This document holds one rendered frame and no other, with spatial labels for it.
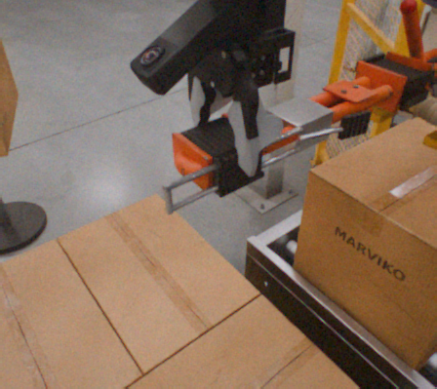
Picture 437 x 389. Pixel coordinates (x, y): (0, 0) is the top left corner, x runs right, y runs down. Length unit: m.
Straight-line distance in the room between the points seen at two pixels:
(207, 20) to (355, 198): 0.68
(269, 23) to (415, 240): 0.62
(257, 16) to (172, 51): 0.10
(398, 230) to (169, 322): 0.65
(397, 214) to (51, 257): 1.04
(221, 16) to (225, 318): 0.95
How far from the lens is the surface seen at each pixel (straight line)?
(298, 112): 0.56
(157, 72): 0.37
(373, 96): 0.64
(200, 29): 0.39
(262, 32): 0.44
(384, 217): 0.96
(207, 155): 0.45
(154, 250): 1.38
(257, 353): 1.16
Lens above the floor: 1.54
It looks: 37 degrees down
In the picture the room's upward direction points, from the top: straight up
